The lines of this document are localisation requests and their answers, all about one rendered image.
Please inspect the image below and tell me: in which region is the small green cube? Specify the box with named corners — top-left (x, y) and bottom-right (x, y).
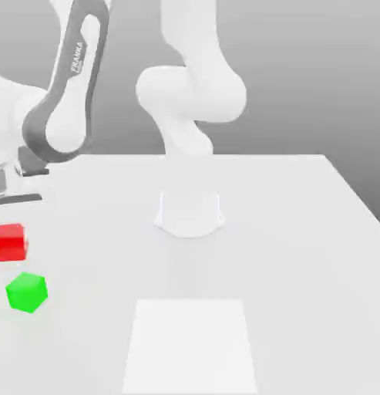
top-left (5, 271), bottom-right (49, 315)

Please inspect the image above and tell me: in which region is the small red cube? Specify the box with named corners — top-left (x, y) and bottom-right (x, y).
top-left (0, 223), bottom-right (29, 263)

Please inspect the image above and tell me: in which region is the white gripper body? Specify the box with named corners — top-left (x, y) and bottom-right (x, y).
top-left (0, 191), bottom-right (45, 221)

